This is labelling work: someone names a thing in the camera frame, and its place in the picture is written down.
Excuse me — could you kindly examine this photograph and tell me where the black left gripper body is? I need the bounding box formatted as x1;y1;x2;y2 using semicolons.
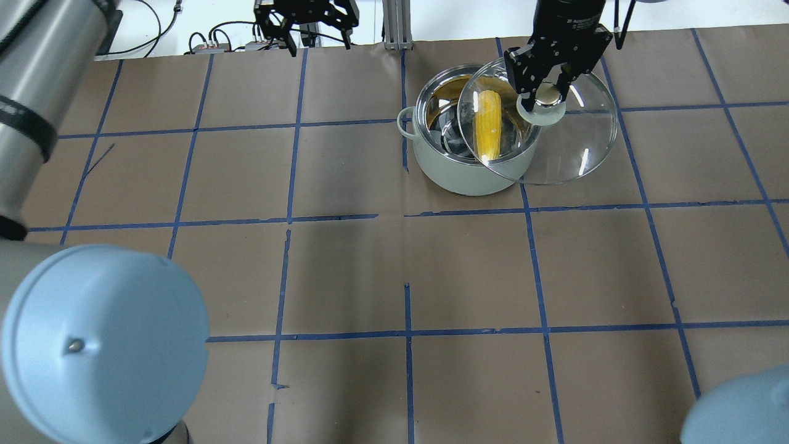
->
254;1;359;28

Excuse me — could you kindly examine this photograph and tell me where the pale green steel pot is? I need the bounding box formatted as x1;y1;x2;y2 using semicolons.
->
396;63;540;196

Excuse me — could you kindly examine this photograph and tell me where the yellow corn cob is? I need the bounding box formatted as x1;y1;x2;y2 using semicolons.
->
473;90;502;165

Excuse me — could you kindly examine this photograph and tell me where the glass pot lid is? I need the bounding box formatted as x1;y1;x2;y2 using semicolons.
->
463;59;619;186

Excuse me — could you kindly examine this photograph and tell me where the aluminium frame post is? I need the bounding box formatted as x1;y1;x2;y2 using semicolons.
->
382;0;414;51

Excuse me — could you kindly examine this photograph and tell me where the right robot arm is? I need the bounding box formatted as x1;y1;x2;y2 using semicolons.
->
502;1;637;113

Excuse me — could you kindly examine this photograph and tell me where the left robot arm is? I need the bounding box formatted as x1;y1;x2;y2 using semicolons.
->
2;1;210;443

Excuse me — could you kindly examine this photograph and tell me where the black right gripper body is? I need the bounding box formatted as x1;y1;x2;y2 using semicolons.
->
504;31;614;81

